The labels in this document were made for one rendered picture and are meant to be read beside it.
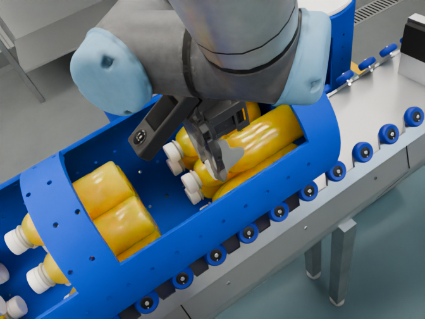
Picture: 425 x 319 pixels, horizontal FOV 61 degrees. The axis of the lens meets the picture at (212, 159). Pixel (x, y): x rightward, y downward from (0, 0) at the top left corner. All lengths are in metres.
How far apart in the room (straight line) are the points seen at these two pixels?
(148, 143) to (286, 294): 1.29
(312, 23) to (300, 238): 0.59
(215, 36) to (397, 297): 1.57
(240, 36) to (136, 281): 0.43
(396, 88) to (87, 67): 0.83
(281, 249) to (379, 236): 1.06
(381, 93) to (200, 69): 0.76
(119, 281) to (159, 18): 0.37
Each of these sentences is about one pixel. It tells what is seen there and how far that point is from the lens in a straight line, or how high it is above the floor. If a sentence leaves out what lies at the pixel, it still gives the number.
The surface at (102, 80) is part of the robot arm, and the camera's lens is 0.33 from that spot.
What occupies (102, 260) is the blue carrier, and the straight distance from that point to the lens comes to 0.54.
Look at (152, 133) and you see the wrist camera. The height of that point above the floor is 1.26.
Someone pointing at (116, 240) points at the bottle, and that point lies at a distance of 0.59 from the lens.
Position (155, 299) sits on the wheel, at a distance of 0.71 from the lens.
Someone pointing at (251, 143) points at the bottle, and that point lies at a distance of 0.61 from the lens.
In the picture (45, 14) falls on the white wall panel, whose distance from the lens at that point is 3.93.
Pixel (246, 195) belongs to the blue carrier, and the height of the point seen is 1.13.
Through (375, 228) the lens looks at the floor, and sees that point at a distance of 1.84.
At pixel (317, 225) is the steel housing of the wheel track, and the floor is 0.87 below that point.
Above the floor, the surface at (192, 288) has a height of 0.92.
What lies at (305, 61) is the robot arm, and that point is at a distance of 0.28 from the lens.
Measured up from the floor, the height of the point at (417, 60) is 0.99.
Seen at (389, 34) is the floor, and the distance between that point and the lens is 2.94.
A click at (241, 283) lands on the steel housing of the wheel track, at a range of 0.80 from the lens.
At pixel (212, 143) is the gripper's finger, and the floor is 1.22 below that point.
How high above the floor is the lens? 1.59
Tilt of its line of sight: 48 degrees down
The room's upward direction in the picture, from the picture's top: 19 degrees counter-clockwise
